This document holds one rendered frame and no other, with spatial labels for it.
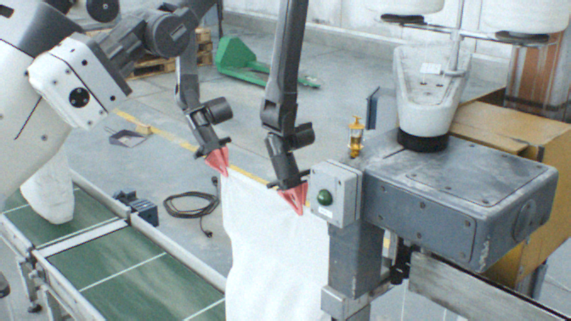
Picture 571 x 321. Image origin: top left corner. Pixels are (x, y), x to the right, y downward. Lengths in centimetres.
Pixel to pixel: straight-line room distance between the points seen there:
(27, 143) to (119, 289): 125
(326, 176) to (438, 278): 34
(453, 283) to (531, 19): 49
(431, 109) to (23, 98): 72
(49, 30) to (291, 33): 49
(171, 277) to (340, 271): 136
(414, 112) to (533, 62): 38
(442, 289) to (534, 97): 45
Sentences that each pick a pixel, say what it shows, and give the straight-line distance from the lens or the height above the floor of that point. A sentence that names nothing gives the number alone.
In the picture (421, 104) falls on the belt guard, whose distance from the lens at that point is 99.
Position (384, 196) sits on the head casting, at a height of 130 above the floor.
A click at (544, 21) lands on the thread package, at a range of 105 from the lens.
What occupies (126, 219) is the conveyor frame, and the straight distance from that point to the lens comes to 279.
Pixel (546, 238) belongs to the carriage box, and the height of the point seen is 109.
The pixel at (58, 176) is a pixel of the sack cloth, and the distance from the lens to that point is 277.
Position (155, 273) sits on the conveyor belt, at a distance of 236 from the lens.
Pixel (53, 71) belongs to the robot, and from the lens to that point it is 97.
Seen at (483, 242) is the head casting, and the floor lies 129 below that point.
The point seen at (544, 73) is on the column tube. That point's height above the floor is 141.
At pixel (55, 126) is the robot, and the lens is 116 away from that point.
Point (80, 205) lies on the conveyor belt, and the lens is 297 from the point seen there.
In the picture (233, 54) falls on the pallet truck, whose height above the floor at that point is 20.
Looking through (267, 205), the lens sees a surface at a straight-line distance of 144.
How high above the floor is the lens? 172
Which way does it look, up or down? 24 degrees down
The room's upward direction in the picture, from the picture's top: straight up
